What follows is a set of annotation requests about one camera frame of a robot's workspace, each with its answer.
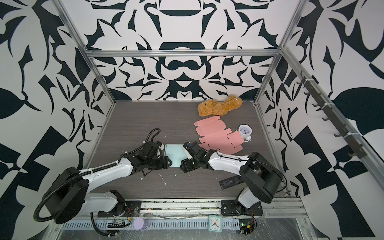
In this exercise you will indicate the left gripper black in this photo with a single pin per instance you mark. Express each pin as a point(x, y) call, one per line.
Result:
point(164, 162)

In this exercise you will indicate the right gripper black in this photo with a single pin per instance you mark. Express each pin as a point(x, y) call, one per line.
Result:
point(185, 166)

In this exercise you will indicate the light blue paper box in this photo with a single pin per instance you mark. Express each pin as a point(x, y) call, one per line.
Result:
point(177, 152)

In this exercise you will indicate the pink paper box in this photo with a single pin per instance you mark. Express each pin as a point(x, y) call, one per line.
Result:
point(215, 135)

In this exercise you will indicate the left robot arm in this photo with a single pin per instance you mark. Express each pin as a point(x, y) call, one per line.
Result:
point(72, 193)

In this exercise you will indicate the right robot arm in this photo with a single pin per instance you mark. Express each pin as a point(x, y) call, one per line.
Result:
point(262, 178)

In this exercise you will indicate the black remote control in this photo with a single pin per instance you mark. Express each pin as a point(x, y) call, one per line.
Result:
point(231, 182)

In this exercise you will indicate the brown teddy bear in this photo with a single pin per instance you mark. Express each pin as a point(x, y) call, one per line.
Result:
point(216, 108)

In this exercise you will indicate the teal square clock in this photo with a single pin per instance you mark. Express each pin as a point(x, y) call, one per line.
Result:
point(215, 224)

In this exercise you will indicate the purple round disc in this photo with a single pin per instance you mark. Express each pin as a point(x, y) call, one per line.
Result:
point(141, 224)

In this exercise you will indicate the white alarm clock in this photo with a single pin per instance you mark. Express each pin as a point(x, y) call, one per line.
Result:
point(246, 132)

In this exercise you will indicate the left circuit board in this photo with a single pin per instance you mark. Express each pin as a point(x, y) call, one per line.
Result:
point(117, 223)

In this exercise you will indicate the circuit board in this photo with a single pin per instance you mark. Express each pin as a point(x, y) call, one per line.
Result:
point(247, 226)
point(117, 223)

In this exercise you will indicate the right circuit board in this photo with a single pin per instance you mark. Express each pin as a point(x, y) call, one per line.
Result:
point(247, 226)

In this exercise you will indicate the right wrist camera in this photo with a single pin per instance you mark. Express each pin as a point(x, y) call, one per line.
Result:
point(186, 147)

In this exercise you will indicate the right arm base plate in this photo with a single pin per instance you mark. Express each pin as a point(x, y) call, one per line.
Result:
point(232, 208)

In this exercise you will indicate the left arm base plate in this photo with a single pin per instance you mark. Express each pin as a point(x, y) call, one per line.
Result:
point(126, 210)

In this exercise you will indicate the white slotted cable duct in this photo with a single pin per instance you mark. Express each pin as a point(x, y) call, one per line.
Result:
point(155, 224)

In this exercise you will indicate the wall hook rail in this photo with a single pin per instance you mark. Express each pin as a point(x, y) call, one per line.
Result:
point(334, 115)

